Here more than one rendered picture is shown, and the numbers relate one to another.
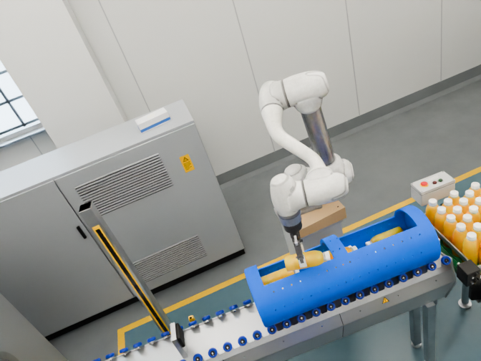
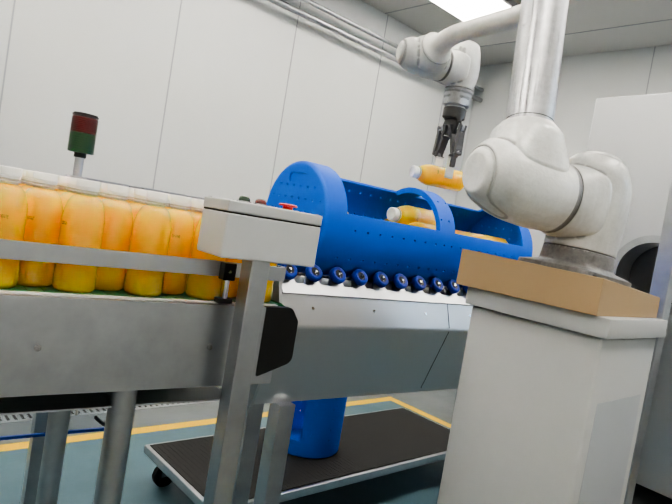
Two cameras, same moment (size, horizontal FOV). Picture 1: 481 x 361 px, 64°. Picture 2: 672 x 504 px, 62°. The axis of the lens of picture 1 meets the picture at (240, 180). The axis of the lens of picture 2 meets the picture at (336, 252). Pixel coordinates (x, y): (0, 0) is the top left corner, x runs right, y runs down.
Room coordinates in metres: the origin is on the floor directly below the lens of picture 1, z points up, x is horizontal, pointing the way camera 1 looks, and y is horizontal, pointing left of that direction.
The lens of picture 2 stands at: (2.50, -1.50, 1.09)
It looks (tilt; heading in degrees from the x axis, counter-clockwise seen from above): 3 degrees down; 144
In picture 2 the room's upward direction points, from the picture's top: 10 degrees clockwise
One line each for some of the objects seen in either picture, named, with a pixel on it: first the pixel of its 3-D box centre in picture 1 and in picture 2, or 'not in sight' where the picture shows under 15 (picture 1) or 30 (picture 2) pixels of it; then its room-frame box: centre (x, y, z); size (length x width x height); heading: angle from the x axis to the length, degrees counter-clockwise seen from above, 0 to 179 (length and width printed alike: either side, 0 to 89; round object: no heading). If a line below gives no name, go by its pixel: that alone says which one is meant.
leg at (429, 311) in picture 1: (429, 335); (237, 495); (1.19, -0.73, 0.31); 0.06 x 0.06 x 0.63; 2
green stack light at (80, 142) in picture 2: not in sight; (81, 143); (0.92, -1.19, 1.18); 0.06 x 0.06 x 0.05
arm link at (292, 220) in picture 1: (290, 215); (457, 99); (1.17, -0.14, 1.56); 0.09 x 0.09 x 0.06
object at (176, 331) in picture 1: (180, 339); not in sight; (1.21, 0.53, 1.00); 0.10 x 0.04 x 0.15; 2
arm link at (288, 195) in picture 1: (287, 193); (460, 64); (1.17, -0.15, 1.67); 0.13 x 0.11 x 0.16; 77
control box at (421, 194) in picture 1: (432, 188); (261, 231); (1.56, -0.99, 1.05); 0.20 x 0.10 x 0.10; 92
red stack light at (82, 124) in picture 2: not in sight; (84, 125); (0.92, -1.19, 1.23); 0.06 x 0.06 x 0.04
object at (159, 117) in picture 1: (152, 119); not in sight; (2.81, 0.47, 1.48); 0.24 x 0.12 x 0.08; 104
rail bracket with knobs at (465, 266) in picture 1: (467, 273); not in sight; (1.07, -0.85, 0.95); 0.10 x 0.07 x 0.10; 2
